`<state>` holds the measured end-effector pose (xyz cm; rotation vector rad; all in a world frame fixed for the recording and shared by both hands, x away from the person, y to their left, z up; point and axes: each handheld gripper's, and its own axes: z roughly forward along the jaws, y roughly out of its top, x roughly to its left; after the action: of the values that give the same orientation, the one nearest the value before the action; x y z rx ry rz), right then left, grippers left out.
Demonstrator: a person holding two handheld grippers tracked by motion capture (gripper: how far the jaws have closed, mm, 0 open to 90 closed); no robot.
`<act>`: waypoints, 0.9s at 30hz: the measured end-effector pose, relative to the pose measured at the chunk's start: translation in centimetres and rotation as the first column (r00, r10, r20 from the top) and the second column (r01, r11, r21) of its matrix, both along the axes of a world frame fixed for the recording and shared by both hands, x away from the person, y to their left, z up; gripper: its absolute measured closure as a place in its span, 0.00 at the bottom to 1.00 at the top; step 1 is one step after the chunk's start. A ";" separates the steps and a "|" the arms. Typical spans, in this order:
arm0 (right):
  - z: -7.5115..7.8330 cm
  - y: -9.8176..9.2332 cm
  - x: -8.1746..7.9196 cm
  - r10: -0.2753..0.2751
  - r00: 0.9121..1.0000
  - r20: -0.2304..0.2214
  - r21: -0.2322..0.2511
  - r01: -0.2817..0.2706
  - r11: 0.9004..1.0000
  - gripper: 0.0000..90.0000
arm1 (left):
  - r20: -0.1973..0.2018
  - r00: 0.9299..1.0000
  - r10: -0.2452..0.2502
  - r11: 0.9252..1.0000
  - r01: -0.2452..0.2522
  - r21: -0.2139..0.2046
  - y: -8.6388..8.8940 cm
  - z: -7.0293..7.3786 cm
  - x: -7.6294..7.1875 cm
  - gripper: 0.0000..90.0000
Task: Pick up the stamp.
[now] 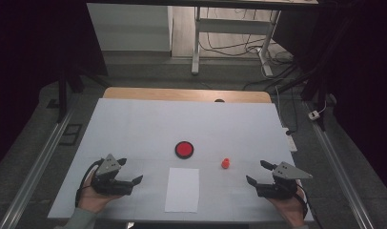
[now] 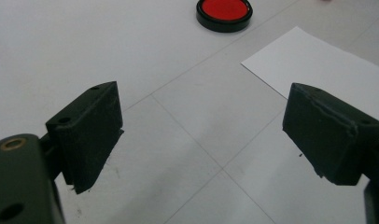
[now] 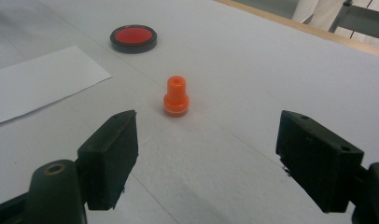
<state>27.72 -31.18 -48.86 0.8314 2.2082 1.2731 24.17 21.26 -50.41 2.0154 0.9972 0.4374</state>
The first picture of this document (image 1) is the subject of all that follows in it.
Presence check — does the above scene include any white power strip cable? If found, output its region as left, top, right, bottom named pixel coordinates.
left=275, top=85, right=286, bottom=130

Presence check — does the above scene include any white paper sheet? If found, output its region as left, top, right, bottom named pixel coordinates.
left=164, top=167, right=200, bottom=214

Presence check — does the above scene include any black rectangular floor frame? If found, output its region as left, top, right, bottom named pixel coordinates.
left=58, top=123, right=84, bottom=147

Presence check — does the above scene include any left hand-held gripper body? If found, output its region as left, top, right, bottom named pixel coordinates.
left=92, top=154, right=134, bottom=197

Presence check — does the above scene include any thin black floor cable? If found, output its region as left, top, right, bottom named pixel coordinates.
left=199, top=8, right=269, bottom=58

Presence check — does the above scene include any large white table cover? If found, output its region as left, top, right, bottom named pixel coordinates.
left=47, top=97, right=315, bottom=222

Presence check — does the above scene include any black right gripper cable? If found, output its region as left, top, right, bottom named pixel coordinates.
left=295, top=181, right=324, bottom=229

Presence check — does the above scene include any person's right hand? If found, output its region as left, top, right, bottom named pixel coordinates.
left=266, top=179, right=307, bottom=229

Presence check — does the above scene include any white-legged desk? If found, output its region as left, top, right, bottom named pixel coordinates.
left=86, top=0, right=319, bottom=77

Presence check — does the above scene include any dark curtain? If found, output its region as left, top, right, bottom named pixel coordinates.
left=0, top=0, right=109, bottom=175
left=273, top=0, right=387, bottom=199

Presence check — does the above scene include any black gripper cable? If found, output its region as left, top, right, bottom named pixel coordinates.
left=295, top=181, right=324, bottom=229
left=74, top=157, right=104, bottom=208

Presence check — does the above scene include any thick black floor cable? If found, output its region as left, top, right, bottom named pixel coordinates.
left=242, top=61, right=299, bottom=93

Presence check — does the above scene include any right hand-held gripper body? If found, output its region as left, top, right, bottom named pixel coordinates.
left=255, top=161, right=314, bottom=200

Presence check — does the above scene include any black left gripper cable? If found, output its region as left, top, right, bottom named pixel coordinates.
left=74, top=157, right=104, bottom=208

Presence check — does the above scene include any white power strip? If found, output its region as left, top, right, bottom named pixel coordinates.
left=281, top=127, right=298, bottom=153

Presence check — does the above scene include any aluminium floor rail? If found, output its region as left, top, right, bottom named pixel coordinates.
left=303, top=100, right=376, bottom=229
left=0, top=106, right=75, bottom=229

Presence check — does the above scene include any round red ink pad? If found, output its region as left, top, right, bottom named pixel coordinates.
left=174, top=140, right=194, bottom=160

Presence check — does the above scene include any person's left hand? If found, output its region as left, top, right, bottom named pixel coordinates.
left=77, top=168, right=123, bottom=215

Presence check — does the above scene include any white cabinet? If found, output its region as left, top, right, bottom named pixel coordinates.
left=86, top=3, right=173, bottom=52

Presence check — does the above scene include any black stand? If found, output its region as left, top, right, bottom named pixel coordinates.
left=271, top=60, right=330, bottom=132
left=55, top=68, right=113, bottom=124

